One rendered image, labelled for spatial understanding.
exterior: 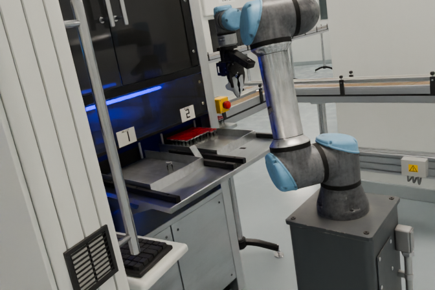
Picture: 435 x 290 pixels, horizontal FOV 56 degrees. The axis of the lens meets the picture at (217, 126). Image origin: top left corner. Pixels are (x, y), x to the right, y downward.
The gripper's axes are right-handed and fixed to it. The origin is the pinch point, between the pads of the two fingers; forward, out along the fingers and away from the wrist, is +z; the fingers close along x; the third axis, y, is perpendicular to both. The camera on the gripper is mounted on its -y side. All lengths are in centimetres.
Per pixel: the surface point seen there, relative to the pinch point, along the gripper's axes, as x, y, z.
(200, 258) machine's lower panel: 17, 25, 76
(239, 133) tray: -6.3, 9.5, 19.3
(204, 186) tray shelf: 39.7, -17.2, 20.9
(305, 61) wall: -753, 488, 105
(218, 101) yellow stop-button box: -13.4, 27.8, 7.1
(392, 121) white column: -145, 3, 54
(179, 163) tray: 28.8, 9.6, 20.8
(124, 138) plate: 42.8, 22.2, 7.2
